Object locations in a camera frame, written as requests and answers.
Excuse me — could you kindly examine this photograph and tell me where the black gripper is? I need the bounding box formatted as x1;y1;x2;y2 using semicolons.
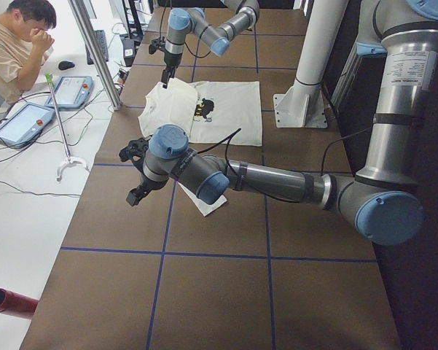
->
161;51;181;88
126;173;168;206

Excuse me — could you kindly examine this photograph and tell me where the near blue teach pendant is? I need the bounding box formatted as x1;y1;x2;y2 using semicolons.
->
0;103;55;148

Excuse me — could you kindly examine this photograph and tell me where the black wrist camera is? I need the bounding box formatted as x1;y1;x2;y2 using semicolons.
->
148;36;165;55
119;138;149;163

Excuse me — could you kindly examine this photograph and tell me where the metal reacher grabber stick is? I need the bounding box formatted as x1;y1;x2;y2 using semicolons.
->
45;73;90;182

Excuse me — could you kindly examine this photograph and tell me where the aluminium frame post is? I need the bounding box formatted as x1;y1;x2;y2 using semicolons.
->
68;0;122;111

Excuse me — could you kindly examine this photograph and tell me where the black keyboard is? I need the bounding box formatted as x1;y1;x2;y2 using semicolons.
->
85;29;109;66

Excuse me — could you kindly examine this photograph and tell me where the far blue teach pendant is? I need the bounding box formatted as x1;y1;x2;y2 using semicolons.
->
46;74;93;110

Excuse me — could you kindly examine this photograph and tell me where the cream long-sleeve cat shirt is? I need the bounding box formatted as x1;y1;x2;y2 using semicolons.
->
137;78;264;218

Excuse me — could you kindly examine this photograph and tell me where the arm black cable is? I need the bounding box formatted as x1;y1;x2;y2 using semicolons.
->
189;125;375;203

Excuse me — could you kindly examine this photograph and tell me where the blue teach pendant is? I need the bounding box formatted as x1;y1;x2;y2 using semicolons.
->
46;74;93;110
0;103;55;148

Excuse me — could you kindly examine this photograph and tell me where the white support column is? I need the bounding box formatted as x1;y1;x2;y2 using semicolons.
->
273;0;348;128

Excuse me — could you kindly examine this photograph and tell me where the red cylinder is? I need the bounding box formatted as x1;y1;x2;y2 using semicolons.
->
0;288;39;319

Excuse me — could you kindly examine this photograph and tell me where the black computer mouse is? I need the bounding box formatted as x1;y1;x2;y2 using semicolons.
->
58;61;75;71

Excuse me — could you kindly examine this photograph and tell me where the man in beige shirt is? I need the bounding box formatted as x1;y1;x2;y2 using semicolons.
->
0;0;57;104

